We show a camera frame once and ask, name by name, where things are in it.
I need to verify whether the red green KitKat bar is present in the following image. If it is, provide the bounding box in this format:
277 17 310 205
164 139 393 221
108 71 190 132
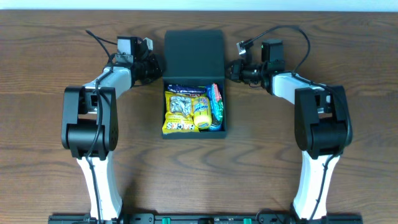
206 83 224 126

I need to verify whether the purple Dairy Milk bar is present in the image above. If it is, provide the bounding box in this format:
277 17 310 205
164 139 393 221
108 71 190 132
167 84 206 95

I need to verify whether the dark green box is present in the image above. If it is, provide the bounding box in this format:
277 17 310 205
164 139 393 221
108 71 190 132
162 30 226 139

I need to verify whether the yellow Hacks candy bag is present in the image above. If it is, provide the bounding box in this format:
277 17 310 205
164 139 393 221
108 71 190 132
162 91 200 134

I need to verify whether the yellow Mentos bottle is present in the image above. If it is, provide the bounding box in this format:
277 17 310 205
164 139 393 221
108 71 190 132
193 96 212 129

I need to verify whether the blue Oreo cookie pack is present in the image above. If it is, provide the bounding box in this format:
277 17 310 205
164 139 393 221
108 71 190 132
209 123 222 131

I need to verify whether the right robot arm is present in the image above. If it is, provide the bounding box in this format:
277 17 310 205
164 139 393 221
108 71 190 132
229 39 353 223

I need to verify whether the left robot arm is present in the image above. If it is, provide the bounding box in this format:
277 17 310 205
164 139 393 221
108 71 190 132
62 36 164 223

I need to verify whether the right black cable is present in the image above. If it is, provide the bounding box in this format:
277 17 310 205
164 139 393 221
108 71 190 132
245 25 354 224

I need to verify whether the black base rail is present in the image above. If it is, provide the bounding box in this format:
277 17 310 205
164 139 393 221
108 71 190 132
47 212 363 224

